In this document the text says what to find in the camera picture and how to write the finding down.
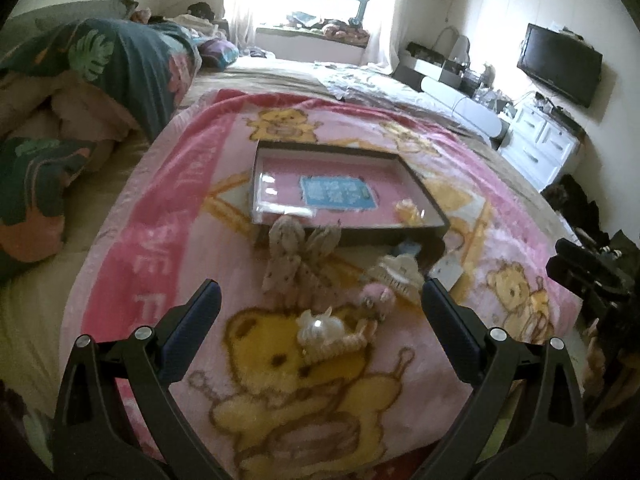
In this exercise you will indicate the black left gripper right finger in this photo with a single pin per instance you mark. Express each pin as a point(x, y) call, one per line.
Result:
point(524, 417)

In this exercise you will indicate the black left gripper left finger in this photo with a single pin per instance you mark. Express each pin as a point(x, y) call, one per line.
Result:
point(92, 435)

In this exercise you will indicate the dark brown headband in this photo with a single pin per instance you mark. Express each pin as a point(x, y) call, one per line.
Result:
point(434, 254)

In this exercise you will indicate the clear plastic packet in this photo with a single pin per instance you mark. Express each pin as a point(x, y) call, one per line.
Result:
point(408, 213)

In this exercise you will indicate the white drawer cabinet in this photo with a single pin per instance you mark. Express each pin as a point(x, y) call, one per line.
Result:
point(542, 142)

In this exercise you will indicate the small blue box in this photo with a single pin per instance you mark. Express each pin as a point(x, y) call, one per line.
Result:
point(407, 248)

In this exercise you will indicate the white cloud hair claw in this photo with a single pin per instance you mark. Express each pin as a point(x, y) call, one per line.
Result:
point(400, 273)

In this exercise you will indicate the white bed footboard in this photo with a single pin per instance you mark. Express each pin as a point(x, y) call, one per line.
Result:
point(435, 83)

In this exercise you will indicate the pink fuzzy hair clip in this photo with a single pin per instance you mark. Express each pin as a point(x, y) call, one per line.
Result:
point(377, 300)

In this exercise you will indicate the shallow black cardboard box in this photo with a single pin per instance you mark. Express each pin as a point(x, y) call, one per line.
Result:
point(350, 236)

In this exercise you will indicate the pearl white hair clip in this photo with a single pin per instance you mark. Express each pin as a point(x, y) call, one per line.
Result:
point(323, 337)

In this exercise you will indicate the beige dotted fabric bow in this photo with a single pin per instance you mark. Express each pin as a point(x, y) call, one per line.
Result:
point(298, 275)

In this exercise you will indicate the pink bear fleece blanket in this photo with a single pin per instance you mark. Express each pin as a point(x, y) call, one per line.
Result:
point(317, 366)

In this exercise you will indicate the dark floral duvet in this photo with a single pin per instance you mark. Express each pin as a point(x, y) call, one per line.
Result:
point(68, 97)

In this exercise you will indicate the purple pillow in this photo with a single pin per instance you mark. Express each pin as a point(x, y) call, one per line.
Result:
point(218, 54)

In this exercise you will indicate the black wall television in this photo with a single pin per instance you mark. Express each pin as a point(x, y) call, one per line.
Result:
point(566, 65)

